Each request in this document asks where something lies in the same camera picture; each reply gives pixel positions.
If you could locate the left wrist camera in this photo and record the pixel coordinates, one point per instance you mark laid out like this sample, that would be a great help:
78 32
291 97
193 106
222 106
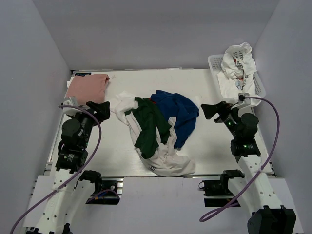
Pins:
70 101

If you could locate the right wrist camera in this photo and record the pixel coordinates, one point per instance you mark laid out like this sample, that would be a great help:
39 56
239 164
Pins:
243 101

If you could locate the white red-print t-shirt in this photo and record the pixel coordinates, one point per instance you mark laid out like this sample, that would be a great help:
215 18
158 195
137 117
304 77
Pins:
165 161

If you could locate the white printed t-shirt in basket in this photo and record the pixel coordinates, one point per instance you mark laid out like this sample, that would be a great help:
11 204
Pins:
237 72

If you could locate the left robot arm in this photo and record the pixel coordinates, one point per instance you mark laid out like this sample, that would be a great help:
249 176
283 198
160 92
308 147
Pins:
73 184

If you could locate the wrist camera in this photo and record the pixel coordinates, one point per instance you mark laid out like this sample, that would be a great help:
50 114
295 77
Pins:
70 101
243 101

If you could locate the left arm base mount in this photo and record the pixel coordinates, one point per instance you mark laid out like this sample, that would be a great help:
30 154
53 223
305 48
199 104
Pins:
109 193

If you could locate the white plastic basket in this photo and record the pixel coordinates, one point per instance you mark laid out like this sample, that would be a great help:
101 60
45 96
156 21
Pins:
214 62

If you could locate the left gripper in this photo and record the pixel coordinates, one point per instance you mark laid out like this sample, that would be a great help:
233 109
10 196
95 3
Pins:
103 110

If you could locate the blue t-shirt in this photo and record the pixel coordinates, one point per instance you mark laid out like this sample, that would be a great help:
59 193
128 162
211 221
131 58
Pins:
180 107

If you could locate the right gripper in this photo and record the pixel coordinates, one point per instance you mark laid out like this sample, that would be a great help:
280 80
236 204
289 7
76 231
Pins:
220 108

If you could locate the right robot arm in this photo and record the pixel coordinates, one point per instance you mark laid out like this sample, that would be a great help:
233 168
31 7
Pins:
250 184

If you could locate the green and white t-shirt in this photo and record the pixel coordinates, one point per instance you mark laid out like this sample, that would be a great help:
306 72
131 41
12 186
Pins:
151 121

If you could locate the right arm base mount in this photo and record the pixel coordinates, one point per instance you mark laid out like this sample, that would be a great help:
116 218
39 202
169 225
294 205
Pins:
215 195

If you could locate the folded pink t-shirt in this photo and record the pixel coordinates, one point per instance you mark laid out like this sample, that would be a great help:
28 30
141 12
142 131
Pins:
88 88

